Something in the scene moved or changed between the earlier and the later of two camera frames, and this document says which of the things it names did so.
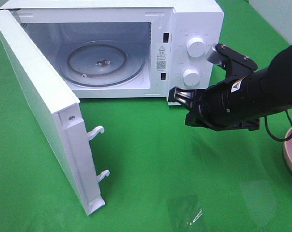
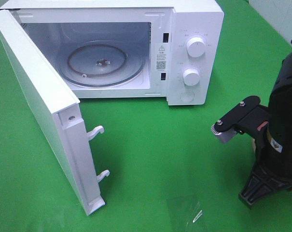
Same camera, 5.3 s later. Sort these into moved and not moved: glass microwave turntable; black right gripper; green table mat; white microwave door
Moved: black right gripper
Not moved: green table mat; white microwave door; glass microwave turntable
